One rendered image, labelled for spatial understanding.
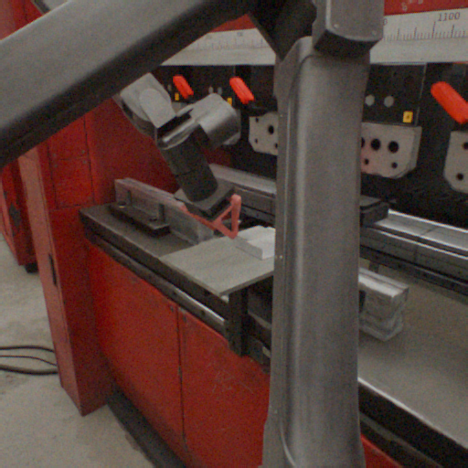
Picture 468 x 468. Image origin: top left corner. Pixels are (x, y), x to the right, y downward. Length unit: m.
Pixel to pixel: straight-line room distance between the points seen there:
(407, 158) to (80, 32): 0.51
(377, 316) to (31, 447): 1.47
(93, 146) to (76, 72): 1.25
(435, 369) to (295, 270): 0.54
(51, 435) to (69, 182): 1.00
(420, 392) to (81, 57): 0.64
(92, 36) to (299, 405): 0.27
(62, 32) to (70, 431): 1.75
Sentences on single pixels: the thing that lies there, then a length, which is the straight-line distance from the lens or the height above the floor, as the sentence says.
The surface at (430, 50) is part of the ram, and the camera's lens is 0.68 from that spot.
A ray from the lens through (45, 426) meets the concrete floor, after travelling 2.00.
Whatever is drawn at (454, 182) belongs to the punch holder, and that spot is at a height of 1.19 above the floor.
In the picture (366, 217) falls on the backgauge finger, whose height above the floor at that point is 1.01.
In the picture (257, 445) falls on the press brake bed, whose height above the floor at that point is 0.55.
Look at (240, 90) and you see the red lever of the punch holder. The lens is 0.86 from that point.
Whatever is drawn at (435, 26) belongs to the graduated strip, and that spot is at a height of 1.38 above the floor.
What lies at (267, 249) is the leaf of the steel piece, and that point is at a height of 1.00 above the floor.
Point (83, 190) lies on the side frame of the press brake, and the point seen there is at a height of 0.94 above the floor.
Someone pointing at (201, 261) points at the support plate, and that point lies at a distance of 0.78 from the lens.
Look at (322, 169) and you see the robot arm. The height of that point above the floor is 1.27.
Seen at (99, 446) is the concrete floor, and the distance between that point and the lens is 1.86.
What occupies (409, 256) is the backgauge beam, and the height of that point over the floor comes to 0.93.
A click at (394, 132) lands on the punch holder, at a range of 0.70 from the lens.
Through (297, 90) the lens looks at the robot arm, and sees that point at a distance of 0.32.
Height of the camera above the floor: 1.34
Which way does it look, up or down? 22 degrees down
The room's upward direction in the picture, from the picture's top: straight up
